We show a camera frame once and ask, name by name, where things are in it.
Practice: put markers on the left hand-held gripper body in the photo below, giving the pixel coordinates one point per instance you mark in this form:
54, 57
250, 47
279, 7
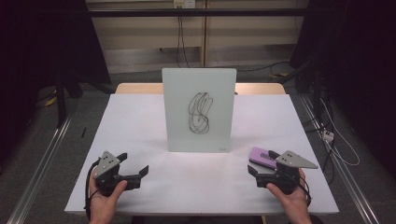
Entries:
107, 161

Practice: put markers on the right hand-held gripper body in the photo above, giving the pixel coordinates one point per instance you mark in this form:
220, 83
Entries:
291, 160

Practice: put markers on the purple whiteboard eraser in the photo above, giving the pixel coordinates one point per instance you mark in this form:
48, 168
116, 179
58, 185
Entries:
258, 155

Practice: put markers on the person's right hand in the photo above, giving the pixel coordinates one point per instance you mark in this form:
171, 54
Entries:
295, 202

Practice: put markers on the person's left hand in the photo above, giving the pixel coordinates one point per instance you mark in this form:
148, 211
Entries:
101, 208

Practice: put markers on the white table cover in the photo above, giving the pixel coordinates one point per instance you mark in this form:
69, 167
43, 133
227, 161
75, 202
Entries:
140, 124

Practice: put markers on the black pen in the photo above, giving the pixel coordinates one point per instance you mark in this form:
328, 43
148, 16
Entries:
83, 132

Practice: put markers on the white power adapter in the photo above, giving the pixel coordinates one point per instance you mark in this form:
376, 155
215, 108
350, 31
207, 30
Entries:
328, 135

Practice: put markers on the wooden table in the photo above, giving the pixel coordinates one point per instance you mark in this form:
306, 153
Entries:
140, 88

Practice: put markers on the frosted glass whiteboard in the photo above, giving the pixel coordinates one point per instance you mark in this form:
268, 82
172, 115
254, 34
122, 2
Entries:
177, 109

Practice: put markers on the black metal stand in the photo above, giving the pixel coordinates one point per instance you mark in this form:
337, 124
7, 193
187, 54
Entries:
60, 102

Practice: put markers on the black curtain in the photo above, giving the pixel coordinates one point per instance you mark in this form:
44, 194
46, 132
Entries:
37, 46
358, 62

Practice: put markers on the black horizontal bar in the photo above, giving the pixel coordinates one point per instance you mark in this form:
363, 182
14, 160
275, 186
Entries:
218, 12

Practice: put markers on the aluminium floor rail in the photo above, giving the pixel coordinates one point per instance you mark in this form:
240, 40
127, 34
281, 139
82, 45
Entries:
37, 174
342, 177

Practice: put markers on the white wall socket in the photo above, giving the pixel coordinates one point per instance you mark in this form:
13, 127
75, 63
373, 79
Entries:
184, 3

